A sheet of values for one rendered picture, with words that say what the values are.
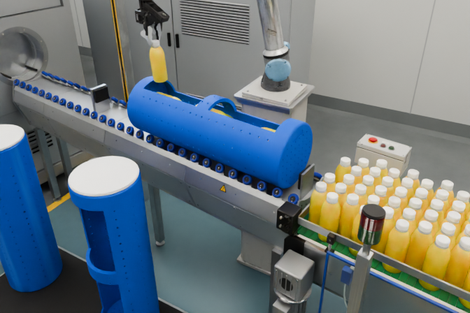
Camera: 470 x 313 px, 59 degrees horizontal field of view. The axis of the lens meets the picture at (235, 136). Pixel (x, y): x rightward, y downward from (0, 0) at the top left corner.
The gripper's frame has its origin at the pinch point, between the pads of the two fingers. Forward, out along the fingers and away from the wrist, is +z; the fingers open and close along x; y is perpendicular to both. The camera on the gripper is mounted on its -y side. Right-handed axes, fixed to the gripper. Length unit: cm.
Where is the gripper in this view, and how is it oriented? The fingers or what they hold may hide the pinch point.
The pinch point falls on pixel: (154, 42)
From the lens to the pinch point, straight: 197.9
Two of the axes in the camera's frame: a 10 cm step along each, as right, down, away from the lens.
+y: -8.0, -3.0, 5.3
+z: 0.0, 8.7, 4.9
